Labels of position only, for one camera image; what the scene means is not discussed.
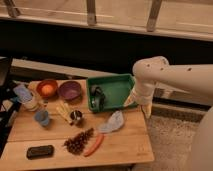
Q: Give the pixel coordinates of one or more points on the black object in tray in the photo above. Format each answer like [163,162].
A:
[98,97]

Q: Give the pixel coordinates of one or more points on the white plastic cup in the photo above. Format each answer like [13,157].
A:
[32,104]

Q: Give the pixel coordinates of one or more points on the brown grape bunch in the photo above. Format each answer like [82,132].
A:
[77,144]

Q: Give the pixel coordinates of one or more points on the crumpled light blue cloth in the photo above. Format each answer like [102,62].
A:
[114,123]

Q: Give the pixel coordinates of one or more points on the green plastic tray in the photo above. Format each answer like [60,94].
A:
[116,89]

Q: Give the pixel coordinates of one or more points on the black rectangular block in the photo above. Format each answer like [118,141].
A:
[40,152]

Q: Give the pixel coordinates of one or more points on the orange bowl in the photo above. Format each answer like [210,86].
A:
[51,82]

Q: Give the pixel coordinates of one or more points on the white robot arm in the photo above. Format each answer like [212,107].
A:
[197,79]

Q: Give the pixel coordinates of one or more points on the blue plastic cup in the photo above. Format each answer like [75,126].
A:
[42,117]

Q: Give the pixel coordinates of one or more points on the yellow banana toy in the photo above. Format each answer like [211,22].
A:
[64,110]

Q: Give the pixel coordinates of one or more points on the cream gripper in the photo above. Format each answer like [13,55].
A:
[142,94]

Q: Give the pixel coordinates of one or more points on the wooden board table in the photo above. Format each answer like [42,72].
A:
[128,145]

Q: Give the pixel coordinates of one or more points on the orange carrot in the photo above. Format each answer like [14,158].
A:
[95,145]

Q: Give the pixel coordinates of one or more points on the purple bowl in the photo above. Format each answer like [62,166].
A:
[69,90]

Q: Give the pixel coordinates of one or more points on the small metal cup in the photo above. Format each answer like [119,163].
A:
[76,117]

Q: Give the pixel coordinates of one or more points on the orange ball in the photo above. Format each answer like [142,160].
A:
[47,89]

